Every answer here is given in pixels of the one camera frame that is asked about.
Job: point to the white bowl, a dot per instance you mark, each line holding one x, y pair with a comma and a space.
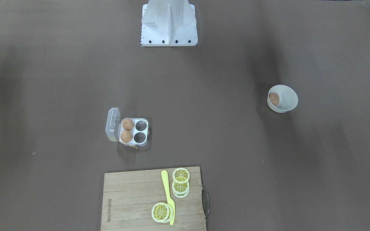
288, 99

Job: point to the white camera stand base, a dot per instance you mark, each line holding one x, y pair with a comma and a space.
168, 23

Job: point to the brown egg in box rear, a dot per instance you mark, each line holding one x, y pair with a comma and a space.
128, 124

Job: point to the brown egg in box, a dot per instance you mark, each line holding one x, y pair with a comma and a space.
128, 124
126, 136

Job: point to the yellow plastic knife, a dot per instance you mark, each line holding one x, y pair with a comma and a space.
170, 201

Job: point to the lemon slice middle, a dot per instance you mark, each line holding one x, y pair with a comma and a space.
180, 190

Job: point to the brown egg from bowl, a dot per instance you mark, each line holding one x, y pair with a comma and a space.
274, 98

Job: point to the clear plastic egg box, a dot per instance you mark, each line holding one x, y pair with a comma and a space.
113, 129

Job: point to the lemon slice top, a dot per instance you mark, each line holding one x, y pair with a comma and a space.
181, 175

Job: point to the lemon slice by knife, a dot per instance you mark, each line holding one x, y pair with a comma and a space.
162, 212

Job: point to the wooden cutting board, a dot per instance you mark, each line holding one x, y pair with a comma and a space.
128, 199

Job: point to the brown egg in box front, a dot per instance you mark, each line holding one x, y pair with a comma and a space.
126, 136

